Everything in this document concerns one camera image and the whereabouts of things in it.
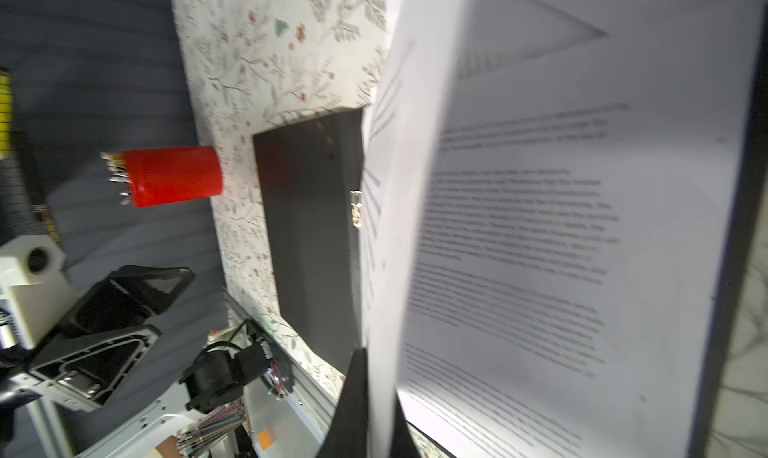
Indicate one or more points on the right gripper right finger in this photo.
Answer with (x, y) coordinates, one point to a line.
(741, 231)

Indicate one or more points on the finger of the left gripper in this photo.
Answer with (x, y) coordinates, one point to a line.
(82, 373)
(126, 298)

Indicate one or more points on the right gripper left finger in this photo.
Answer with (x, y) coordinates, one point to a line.
(348, 433)

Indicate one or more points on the printed paper sheet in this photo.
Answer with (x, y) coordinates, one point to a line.
(546, 198)

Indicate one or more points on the orange black file folder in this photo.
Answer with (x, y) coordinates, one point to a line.
(308, 172)

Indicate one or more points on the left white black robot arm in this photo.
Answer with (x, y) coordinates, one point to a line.
(6, 392)

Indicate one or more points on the red pencil cup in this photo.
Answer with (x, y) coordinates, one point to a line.
(161, 177)

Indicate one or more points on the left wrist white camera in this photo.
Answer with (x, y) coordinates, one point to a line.
(34, 286)

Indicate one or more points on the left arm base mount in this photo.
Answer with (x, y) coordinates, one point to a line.
(222, 370)

